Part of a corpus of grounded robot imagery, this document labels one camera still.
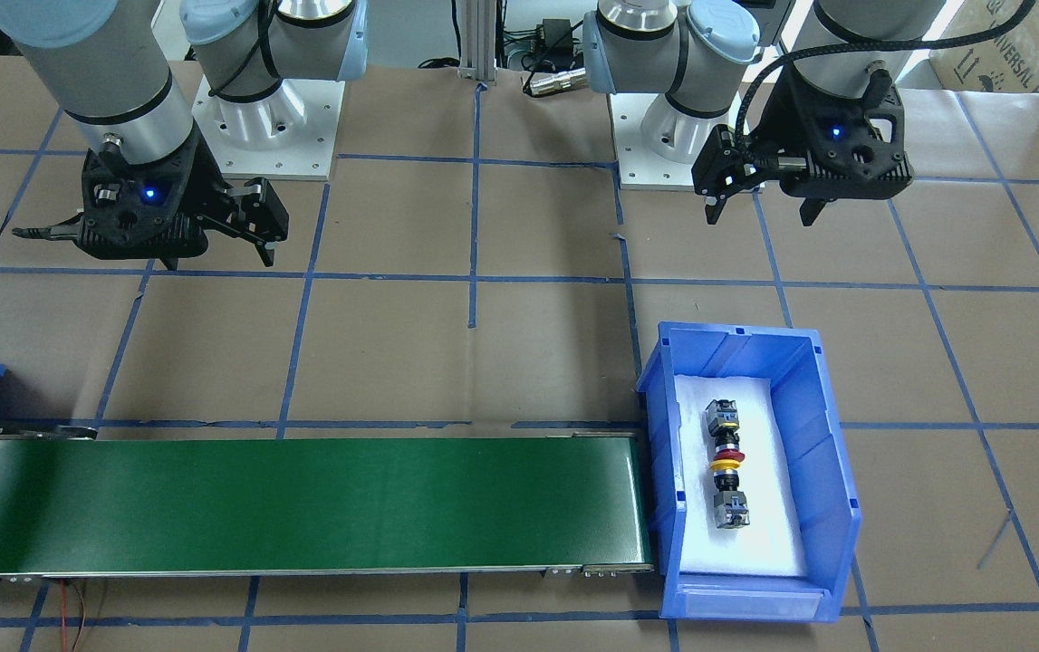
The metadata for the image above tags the aluminium frame post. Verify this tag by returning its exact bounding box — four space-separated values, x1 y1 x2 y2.
456 1 501 87

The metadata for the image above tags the cardboard box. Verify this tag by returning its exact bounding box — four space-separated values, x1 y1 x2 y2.
929 1 1039 92

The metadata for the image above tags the yellow mushroom push button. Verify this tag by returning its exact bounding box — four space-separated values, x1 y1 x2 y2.
709 461 750 529

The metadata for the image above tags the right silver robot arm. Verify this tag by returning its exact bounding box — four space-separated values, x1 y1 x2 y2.
0 1 369 269

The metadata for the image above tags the red mushroom push button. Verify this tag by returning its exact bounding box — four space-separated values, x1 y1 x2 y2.
705 399 746 464

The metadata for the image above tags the green conveyor belt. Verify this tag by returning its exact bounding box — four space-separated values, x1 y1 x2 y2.
0 435 652 580

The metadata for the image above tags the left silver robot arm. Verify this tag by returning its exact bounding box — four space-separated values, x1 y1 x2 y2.
582 1 942 225

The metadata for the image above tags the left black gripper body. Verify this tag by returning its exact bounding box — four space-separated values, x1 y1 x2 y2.
752 65 913 202

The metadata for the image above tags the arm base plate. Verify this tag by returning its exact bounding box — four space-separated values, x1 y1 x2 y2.
192 78 346 182
609 91 740 193

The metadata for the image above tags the blue bin with foam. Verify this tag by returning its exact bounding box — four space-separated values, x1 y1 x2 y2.
638 321 861 623

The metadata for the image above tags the black power adapter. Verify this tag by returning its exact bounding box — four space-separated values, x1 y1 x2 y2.
535 18 574 57

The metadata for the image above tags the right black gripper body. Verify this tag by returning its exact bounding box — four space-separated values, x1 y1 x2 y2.
66 127 221 264

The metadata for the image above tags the white foam pad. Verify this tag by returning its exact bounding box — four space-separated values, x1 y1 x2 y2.
669 373 807 579

